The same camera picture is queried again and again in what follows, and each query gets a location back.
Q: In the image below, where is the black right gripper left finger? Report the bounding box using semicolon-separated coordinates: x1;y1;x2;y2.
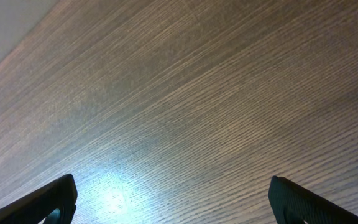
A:
0;174;78;224

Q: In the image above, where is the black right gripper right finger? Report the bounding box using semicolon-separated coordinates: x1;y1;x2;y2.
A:
268;176;358;224

